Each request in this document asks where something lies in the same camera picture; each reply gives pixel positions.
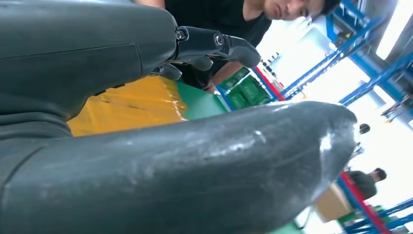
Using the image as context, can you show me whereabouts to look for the person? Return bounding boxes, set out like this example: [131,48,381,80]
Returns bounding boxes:
[348,168,388,200]
[135,0,341,94]

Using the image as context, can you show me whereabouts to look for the yellow taped sheet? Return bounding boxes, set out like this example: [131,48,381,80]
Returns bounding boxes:
[68,76,188,137]

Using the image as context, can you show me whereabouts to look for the blue steel shelf rack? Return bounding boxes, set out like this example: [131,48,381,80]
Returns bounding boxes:
[281,0,413,107]
[337,173,413,234]

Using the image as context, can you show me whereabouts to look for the cardboard box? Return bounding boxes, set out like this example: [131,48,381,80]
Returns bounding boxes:
[314,183,354,223]

